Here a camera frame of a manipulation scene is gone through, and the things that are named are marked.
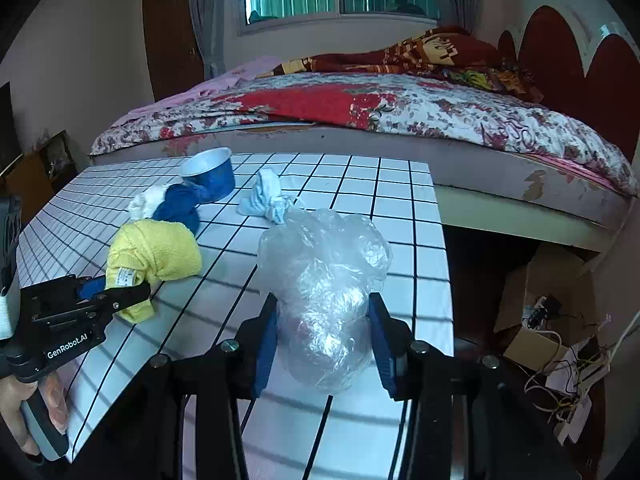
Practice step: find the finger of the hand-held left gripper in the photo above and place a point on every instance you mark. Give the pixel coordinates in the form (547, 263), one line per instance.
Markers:
(92, 289)
(125, 299)

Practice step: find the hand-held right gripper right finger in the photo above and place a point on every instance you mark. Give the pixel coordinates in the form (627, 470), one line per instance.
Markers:
(387, 355)

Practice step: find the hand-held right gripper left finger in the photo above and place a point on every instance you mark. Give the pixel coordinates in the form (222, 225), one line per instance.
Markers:
(264, 350)

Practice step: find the yellow towel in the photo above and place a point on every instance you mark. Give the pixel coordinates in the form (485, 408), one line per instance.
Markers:
(160, 255)

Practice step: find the clear plastic bag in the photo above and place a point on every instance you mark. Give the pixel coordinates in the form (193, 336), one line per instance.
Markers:
(325, 280)

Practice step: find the blue paper bowl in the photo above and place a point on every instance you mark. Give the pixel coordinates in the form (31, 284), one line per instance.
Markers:
(212, 180)

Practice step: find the person's left hand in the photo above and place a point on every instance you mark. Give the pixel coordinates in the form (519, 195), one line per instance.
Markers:
(12, 410)

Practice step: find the table with checked cloth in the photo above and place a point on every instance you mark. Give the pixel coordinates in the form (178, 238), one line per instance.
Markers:
(230, 270)

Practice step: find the blue rolled cloth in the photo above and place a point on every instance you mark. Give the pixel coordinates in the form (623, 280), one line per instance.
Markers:
(182, 207)

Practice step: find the wooden cabinet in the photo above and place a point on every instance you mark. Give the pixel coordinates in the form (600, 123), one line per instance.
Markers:
(35, 180)

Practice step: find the cardboard box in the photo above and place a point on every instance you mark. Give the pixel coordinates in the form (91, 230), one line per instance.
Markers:
(530, 350)

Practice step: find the light blue knotted cloth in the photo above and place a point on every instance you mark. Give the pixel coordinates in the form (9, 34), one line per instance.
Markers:
(265, 197)

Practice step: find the black power adapter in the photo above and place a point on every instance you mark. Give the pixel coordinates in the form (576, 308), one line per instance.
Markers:
(542, 312)

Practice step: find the white power strip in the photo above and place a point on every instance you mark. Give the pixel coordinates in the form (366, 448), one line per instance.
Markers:
(570, 422)

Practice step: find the bed with red headboard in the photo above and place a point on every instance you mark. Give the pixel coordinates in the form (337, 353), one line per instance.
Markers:
(500, 185)

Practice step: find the pink bed sheet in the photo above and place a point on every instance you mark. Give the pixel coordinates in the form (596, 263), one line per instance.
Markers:
(200, 95)

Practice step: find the floral bed sheet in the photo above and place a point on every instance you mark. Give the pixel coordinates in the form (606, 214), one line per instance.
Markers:
(450, 115)

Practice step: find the brown wooden door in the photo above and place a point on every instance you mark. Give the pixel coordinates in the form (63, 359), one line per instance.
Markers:
(170, 35)

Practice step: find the red printed blanket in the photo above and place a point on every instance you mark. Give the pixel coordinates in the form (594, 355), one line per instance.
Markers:
(410, 57)

